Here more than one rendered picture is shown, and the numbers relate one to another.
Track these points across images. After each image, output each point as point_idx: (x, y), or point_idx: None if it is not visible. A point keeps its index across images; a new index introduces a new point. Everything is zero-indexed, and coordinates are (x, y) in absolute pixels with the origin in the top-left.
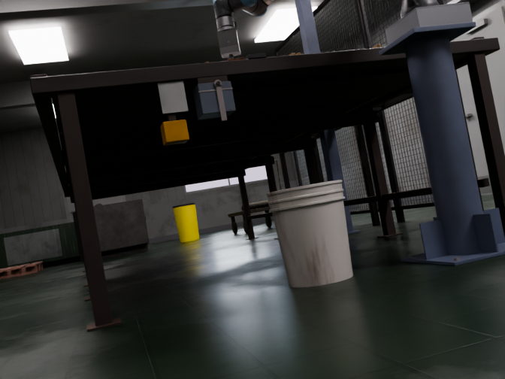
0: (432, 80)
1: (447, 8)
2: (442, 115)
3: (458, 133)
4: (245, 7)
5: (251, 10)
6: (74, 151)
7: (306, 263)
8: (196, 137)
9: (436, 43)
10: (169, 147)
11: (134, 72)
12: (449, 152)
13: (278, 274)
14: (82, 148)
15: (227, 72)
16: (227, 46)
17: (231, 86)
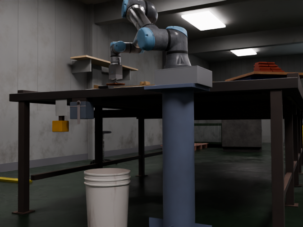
0: (163, 122)
1: (178, 70)
2: (165, 148)
3: (172, 164)
4: (119, 52)
5: (126, 52)
6: (20, 129)
7: (87, 217)
8: (158, 111)
9: (168, 95)
10: (143, 115)
11: (45, 93)
12: (165, 175)
13: (137, 212)
14: (23, 128)
15: (86, 96)
16: (111, 74)
17: (85, 104)
